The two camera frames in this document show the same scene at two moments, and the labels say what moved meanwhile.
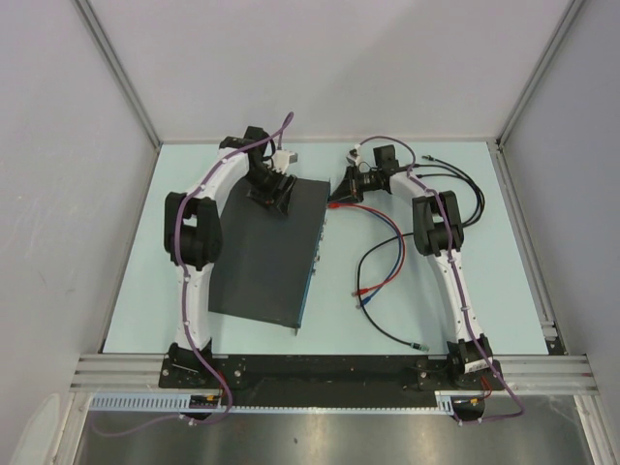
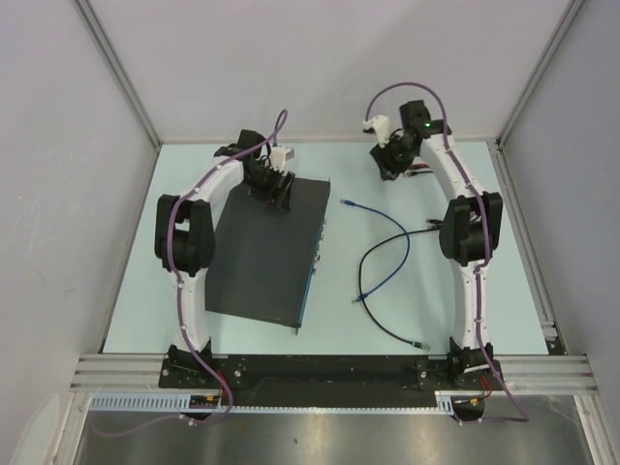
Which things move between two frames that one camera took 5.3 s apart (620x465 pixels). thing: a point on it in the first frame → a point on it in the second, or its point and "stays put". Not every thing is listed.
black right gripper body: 369,181 → 394,156
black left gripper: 273,197 stays put
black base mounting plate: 327,380 stays put
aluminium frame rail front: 546,374 stays put
